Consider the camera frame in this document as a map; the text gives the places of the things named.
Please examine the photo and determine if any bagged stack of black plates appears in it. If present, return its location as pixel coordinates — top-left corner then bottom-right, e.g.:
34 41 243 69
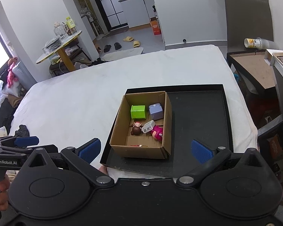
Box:
43 35 63 53

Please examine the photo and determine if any black side table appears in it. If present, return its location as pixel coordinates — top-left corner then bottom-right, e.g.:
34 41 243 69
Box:
226 51 283 96

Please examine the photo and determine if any brown cardboard box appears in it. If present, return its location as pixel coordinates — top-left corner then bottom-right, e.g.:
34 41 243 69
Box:
110 91 172 159

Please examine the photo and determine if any black framed glass door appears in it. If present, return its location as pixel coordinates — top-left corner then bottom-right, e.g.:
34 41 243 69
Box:
87 0 129 32

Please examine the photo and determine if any white charger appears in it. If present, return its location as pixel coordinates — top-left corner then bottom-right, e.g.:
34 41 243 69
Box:
141 120 155 134

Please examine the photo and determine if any round yellow-edged table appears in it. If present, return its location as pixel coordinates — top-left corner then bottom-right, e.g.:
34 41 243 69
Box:
36 30 83 73

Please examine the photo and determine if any brown-haired doll figurine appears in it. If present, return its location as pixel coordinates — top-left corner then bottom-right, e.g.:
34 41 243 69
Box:
131 122 143 136

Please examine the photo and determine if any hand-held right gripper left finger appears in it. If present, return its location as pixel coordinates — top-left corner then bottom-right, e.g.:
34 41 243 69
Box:
26 138 114 187

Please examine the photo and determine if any glass jar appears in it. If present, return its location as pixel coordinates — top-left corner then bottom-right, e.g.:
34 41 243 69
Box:
53 22 65 40

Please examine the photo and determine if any white kitchen cabinet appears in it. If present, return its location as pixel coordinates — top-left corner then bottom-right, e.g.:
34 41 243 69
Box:
118 0 157 29

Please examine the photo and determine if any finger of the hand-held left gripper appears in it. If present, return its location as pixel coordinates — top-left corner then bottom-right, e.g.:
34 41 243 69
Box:
0 145 59 155
0 135 40 147

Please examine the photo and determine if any white desk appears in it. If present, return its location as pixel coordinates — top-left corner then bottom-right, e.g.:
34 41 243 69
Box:
264 49 283 129

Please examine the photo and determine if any pink plush toy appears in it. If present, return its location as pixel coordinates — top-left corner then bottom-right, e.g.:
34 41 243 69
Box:
7 56 21 89

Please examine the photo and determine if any white floor mat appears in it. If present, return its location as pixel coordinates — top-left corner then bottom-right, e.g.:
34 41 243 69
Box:
101 47 144 62

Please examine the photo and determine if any yellow white paper cup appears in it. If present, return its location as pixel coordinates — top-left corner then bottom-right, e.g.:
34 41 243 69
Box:
244 38 274 50

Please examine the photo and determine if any white standing fan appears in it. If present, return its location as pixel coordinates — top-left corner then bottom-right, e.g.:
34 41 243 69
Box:
81 9 105 41

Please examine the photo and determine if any yellow-capped bottle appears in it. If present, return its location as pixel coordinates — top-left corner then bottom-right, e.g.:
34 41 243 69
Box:
66 16 76 34

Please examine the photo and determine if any pink dinosaur figurine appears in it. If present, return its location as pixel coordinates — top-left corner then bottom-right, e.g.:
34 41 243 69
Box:
151 125 165 143

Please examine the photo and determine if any grey chair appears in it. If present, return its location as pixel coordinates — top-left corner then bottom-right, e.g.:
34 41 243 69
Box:
224 0 274 53

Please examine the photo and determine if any black cloth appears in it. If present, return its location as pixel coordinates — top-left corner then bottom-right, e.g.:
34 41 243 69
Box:
14 124 30 138

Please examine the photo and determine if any black tray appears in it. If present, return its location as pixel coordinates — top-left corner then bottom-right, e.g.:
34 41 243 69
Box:
100 84 234 178

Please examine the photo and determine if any orange carton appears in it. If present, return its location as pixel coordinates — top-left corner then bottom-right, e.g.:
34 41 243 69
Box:
150 19 162 36

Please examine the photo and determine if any green hexagonal cup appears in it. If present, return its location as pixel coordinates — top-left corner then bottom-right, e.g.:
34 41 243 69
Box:
131 105 147 119

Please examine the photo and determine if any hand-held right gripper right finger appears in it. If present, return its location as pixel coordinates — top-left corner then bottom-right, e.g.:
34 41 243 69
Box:
176 139 268 187

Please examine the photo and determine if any white plastic bag bundle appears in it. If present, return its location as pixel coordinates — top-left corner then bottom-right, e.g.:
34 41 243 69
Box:
3 61 37 96

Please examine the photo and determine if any person's left hand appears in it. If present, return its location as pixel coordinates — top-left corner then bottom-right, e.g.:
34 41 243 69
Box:
0 176 11 211

